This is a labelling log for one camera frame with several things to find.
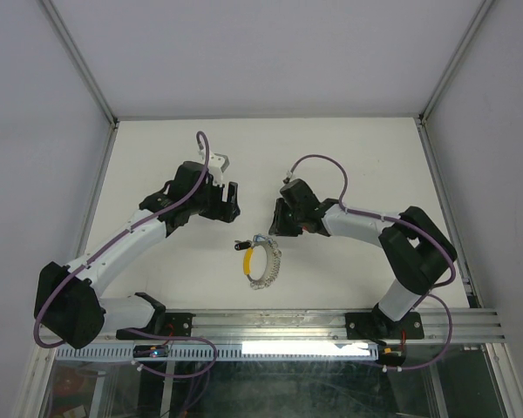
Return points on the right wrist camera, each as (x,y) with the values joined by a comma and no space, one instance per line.
(288,177)

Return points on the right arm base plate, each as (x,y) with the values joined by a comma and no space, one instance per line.
(366,325)

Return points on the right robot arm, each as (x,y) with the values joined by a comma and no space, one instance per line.
(417,251)

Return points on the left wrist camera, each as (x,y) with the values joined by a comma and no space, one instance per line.
(217,164)

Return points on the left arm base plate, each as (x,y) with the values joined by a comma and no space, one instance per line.
(173,323)

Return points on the large steel keyring yellow handle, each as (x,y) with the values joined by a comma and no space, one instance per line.
(261,263)

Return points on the black key tag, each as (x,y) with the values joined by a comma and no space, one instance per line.
(242,245)

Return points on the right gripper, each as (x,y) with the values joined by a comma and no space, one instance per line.
(277,226)

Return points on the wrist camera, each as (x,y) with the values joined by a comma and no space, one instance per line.
(288,177)
(217,164)

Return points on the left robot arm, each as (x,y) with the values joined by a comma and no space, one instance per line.
(70,300)

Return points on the aluminium front rail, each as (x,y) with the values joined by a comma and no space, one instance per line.
(469,325)

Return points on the slotted cable duct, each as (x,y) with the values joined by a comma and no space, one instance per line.
(255,350)

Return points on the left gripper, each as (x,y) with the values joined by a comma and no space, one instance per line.
(222,210)

